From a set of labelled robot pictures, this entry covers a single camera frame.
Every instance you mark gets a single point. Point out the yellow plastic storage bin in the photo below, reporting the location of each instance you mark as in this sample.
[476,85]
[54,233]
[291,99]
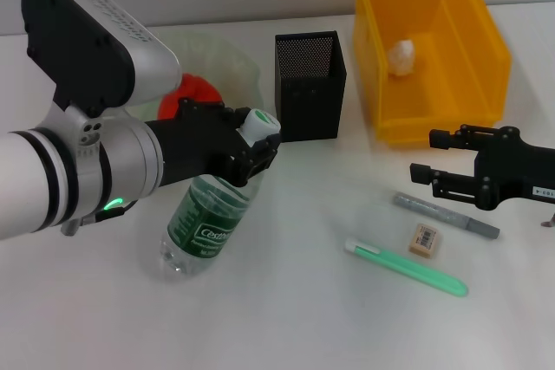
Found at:
[455,84]

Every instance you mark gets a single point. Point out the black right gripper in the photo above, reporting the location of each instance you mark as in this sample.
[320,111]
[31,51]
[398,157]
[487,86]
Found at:
[520,170]

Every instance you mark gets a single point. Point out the beige eraser with barcode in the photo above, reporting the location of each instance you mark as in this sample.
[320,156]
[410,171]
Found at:
[425,241]

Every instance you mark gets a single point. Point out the black mesh pen holder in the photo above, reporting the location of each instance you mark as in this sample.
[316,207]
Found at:
[310,114]

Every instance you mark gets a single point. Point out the pale green glass fruit plate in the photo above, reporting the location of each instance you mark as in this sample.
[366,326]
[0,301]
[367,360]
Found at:
[234,66]

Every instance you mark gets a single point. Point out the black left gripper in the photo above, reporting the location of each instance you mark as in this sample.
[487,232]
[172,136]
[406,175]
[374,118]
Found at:
[195,144]

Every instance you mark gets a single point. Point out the white paper ball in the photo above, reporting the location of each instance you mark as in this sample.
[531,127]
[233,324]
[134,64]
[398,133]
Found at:
[402,58]

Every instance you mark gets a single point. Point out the grey marker pen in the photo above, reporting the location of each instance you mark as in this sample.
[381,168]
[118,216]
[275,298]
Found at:
[442,214]

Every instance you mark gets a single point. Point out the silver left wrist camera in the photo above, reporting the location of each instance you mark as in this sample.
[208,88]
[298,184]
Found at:
[86,53]

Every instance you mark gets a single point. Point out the clear green-label water bottle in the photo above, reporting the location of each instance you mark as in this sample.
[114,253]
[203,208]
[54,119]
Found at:
[204,231]

